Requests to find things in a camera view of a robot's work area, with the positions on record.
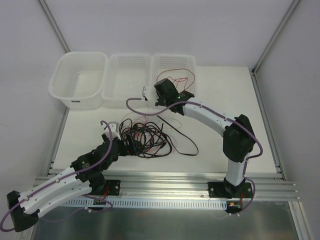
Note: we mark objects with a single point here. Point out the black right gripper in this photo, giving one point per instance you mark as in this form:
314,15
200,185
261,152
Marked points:
159,97

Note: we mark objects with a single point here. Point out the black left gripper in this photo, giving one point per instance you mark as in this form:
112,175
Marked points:
129,145

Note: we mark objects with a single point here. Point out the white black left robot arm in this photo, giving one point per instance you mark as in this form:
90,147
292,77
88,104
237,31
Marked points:
83,177

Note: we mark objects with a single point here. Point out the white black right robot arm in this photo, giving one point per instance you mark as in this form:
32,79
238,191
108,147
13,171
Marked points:
237,134

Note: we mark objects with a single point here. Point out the right white perforated basket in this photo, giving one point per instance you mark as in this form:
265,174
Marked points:
179,69

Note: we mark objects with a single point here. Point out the white perforated basket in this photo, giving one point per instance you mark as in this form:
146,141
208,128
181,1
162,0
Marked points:
127,74
179,69

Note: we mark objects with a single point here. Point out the middle white perforated basket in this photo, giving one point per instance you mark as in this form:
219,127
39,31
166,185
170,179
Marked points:
127,74

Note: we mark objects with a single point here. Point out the white solid plastic tub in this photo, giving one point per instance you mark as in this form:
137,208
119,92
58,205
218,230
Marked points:
78,79

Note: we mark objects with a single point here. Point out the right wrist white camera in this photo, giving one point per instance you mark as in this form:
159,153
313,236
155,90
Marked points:
149,93

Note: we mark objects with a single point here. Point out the wrist white camera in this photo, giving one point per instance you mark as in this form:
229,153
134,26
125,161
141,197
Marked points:
111,129
149,93

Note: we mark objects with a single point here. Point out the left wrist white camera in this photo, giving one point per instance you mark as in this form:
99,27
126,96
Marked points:
111,129

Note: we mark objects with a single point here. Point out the aluminium frame rail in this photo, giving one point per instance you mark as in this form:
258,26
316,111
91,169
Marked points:
194,186

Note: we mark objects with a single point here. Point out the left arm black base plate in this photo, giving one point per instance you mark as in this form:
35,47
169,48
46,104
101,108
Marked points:
111,187

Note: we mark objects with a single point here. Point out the white slotted cable duct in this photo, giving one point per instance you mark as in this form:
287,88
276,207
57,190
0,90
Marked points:
145,203

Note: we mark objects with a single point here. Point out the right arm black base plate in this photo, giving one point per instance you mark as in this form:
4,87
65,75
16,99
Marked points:
218,189

